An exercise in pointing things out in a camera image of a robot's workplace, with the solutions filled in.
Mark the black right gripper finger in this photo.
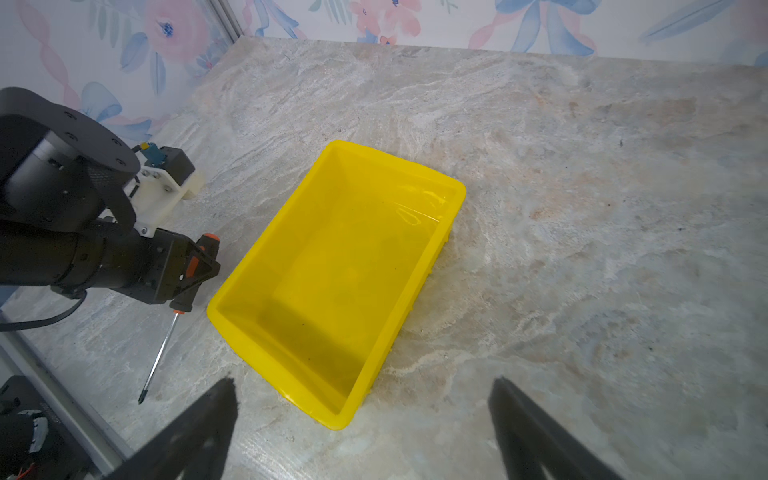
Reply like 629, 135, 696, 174
488, 377, 619, 479

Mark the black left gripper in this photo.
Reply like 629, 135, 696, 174
89, 229, 238, 479

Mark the orange black handled screwdriver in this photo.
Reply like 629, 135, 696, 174
137, 233, 220, 405

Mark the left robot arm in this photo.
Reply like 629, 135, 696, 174
1, 87, 238, 479

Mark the yellow plastic bin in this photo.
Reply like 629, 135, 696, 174
207, 140, 466, 431

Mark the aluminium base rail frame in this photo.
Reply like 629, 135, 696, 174
1, 332, 134, 479

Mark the thin black left cable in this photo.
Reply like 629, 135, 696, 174
0, 290, 88, 333

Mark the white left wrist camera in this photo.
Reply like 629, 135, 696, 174
124, 143, 204, 238

